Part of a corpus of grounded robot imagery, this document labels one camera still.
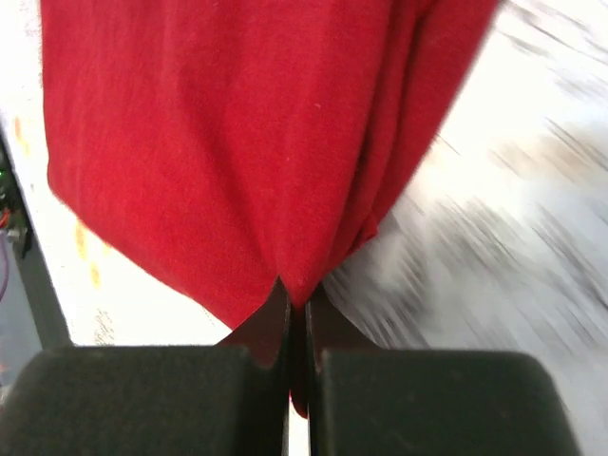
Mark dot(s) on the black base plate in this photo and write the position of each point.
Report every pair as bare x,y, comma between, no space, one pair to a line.
18,231

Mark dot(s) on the floral patterned table mat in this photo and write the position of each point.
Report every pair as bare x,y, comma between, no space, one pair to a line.
499,241

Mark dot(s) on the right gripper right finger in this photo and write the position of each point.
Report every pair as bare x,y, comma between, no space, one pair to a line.
366,400

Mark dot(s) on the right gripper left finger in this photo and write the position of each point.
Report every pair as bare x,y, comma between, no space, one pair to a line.
227,399

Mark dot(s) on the red t shirt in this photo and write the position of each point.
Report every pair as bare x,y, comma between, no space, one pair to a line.
224,146

